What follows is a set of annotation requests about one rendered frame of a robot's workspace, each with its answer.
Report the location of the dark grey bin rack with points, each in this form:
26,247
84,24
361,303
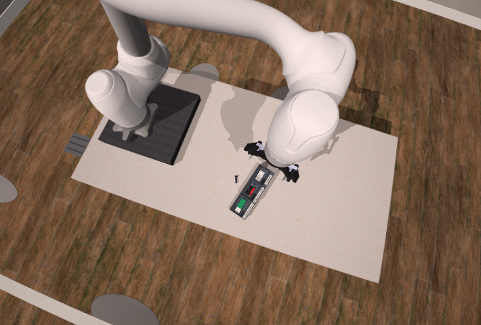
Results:
259,186

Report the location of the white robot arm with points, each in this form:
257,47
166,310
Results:
303,123

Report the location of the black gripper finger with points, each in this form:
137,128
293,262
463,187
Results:
290,173
255,149

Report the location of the green and white eraser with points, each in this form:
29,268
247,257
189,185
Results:
240,205

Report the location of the white domino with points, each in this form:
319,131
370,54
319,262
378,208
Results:
259,175

